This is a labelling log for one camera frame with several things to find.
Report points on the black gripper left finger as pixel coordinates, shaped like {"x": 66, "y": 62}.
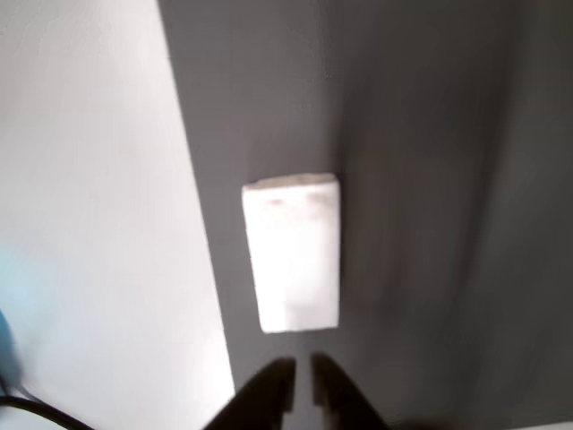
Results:
{"x": 264, "y": 398}

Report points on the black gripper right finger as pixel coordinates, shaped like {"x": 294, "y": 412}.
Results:
{"x": 342, "y": 403}

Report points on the white rectangular block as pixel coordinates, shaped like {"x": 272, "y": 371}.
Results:
{"x": 295, "y": 260}

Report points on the gray desk mat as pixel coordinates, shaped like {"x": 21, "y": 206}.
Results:
{"x": 425, "y": 179}

